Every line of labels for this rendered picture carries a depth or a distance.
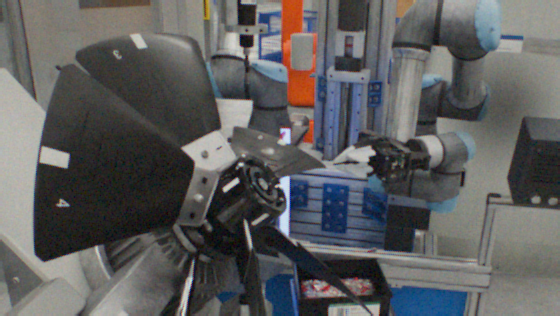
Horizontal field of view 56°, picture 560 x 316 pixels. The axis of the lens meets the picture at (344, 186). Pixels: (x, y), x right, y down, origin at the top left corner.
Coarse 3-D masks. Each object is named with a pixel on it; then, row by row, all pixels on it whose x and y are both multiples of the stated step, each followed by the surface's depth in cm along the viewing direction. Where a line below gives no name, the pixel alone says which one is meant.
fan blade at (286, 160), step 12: (240, 132) 116; (252, 132) 118; (240, 144) 111; (252, 144) 112; (264, 144) 114; (276, 144) 116; (288, 144) 119; (264, 156) 107; (276, 156) 108; (288, 156) 111; (300, 156) 114; (312, 156) 119; (276, 168) 103; (288, 168) 105; (300, 168) 107; (312, 168) 111; (324, 168) 117
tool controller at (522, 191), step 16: (528, 128) 121; (544, 128) 122; (528, 144) 119; (544, 144) 118; (512, 160) 132; (528, 160) 121; (544, 160) 120; (512, 176) 131; (528, 176) 123; (544, 176) 123; (512, 192) 130; (528, 192) 126; (544, 192) 126
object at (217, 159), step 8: (208, 136) 89; (216, 136) 89; (192, 144) 88; (200, 144) 88; (208, 144) 88; (216, 144) 89; (224, 144) 89; (192, 152) 87; (200, 152) 88; (216, 152) 88; (224, 152) 89; (232, 152) 89; (200, 160) 87; (208, 160) 88; (216, 160) 88; (224, 160) 88; (232, 160) 88; (208, 168) 87; (216, 168) 87
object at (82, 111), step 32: (64, 96) 59; (96, 96) 62; (64, 128) 59; (96, 128) 62; (128, 128) 66; (96, 160) 62; (128, 160) 66; (160, 160) 70; (192, 160) 76; (64, 192) 58; (96, 192) 62; (128, 192) 67; (160, 192) 71; (64, 224) 59; (96, 224) 63; (128, 224) 68; (160, 224) 74
